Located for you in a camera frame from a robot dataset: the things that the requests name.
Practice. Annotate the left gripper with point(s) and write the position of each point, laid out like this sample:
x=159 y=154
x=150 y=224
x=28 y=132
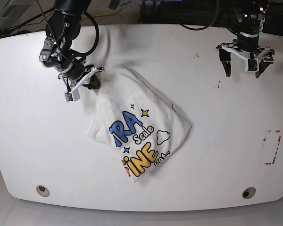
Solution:
x=245 y=46

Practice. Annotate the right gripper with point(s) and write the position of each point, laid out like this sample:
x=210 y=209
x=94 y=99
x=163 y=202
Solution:
x=74 y=74

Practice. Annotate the white printed T-shirt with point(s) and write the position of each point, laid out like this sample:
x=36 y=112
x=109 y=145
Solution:
x=135 y=122

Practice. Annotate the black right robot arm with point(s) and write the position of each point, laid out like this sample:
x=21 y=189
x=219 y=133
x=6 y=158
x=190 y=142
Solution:
x=61 y=29

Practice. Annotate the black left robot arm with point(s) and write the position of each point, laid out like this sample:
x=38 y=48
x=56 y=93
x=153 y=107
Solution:
x=251 y=15

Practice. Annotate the red tape rectangle marking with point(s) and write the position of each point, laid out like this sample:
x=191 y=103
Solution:
x=270 y=146

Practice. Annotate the left table grommet hole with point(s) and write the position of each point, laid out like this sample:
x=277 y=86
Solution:
x=43 y=191

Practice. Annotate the table grommet hole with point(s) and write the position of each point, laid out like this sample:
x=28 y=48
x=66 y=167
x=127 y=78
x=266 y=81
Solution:
x=248 y=193
x=43 y=191

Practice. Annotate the right table grommet hole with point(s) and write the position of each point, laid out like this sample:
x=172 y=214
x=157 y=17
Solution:
x=248 y=193

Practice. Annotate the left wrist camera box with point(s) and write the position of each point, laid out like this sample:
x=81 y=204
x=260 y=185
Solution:
x=251 y=65

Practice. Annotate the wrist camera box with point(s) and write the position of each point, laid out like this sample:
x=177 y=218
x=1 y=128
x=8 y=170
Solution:
x=251 y=65
x=72 y=96

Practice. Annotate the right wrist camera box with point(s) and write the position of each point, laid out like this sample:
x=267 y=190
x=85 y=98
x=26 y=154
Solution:
x=72 y=96

